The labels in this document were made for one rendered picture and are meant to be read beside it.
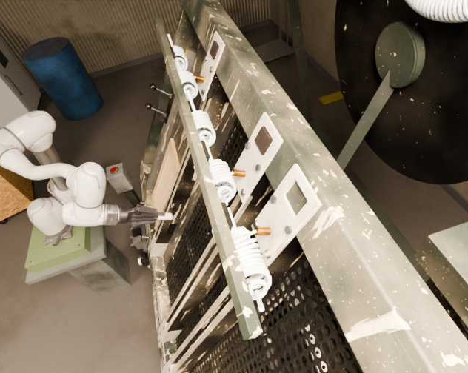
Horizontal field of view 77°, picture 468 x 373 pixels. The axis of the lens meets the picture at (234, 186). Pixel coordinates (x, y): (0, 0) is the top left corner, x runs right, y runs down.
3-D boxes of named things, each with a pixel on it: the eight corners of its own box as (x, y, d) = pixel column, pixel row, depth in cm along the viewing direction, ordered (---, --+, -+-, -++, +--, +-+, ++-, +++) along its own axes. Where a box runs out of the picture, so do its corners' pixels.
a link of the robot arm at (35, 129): (55, 204, 198) (82, 183, 210) (73, 217, 195) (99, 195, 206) (-8, 121, 134) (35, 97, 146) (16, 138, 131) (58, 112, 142)
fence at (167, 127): (152, 183, 202) (146, 183, 200) (194, 48, 143) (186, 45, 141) (153, 189, 199) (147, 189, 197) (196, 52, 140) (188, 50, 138)
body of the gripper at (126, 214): (116, 227, 129) (138, 228, 133) (119, 215, 123) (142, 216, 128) (116, 214, 133) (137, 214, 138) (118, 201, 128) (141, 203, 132)
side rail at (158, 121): (157, 160, 221) (141, 158, 215) (204, 1, 152) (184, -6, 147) (158, 165, 217) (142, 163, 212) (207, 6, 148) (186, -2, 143)
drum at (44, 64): (106, 92, 457) (72, 31, 386) (101, 115, 418) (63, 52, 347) (67, 101, 457) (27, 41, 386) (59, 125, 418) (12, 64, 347)
